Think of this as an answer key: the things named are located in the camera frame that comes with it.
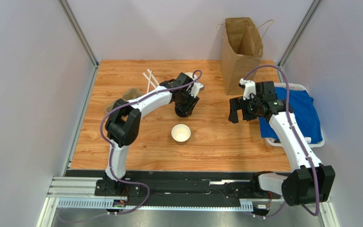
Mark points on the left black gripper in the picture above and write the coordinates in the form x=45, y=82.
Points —
x=193, y=102

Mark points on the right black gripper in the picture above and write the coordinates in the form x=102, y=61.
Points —
x=239, y=109

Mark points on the black coffee cup lid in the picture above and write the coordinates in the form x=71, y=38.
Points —
x=180, y=113

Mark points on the kraft paper cup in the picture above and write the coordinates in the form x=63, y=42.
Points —
x=180, y=133
x=193, y=77

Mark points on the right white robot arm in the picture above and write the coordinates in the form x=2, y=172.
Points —
x=310, y=180

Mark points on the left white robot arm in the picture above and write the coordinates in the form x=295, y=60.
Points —
x=120, y=127

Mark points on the cardboard cup carrier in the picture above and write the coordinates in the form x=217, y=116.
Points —
x=130, y=94

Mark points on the brown paper bag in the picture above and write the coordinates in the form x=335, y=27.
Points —
x=241, y=51

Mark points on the blue cloth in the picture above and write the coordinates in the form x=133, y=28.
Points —
x=306, y=117

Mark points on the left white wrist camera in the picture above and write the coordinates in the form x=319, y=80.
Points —
x=196, y=88

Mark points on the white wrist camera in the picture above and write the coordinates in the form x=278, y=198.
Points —
x=249, y=88
x=196, y=88

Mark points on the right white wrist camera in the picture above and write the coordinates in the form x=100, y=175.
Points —
x=249, y=88

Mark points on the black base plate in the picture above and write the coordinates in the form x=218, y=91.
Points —
x=184, y=189

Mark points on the aluminium rail frame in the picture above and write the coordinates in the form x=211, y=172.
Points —
x=80, y=198

